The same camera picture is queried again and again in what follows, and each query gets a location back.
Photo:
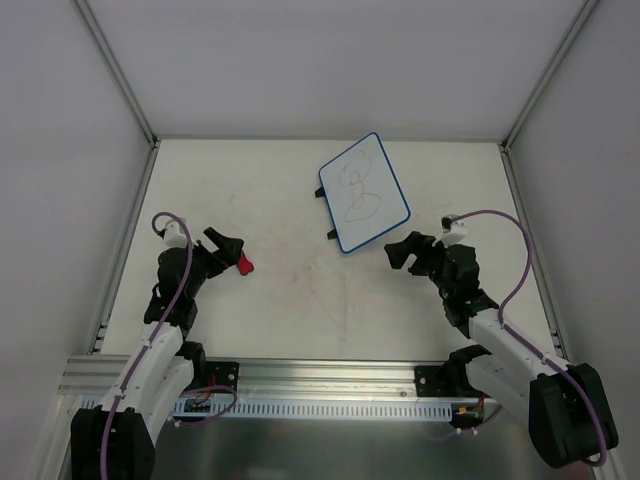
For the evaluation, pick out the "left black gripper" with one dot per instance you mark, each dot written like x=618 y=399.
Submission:
x=209 y=257

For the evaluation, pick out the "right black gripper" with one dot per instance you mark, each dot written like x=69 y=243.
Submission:
x=426 y=255

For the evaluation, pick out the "red bone-shaped eraser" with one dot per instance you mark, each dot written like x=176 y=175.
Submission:
x=244 y=265

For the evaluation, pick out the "blue framed whiteboard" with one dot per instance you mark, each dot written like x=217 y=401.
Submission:
x=363 y=194

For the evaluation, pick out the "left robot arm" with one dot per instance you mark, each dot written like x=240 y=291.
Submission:
x=116 y=439

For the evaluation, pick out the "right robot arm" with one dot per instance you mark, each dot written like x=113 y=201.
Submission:
x=564 y=406

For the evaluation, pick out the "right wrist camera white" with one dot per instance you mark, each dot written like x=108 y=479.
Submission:
x=453 y=231

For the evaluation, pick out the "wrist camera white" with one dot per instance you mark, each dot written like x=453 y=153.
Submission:
x=173 y=234
x=453 y=231

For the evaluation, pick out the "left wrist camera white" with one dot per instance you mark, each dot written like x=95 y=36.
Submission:
x=173 y=234

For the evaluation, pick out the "whiteboard wire stand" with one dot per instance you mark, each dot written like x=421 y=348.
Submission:
x=325 y=212

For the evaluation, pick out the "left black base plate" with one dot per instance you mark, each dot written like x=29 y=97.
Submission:
x=221 y=373

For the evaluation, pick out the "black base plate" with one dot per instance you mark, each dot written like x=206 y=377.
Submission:
x=432 y=381
x=221 y=373

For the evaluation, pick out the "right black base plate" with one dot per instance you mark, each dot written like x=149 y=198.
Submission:
x=432 y=381

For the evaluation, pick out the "slotted cable duct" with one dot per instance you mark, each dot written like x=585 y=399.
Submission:
x=307 y=409

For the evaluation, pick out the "aluminium mounting rail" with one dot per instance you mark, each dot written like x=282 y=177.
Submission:
x=330 y=379

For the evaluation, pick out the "left aluminium frame post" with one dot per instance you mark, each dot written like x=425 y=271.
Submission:
x=98 y=36

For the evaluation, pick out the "aluminium frame post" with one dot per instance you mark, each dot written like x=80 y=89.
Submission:
x=560 y=53
x=98 y=36

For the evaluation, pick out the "right aluminium frame post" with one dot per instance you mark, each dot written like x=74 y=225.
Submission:
x=560 y=53

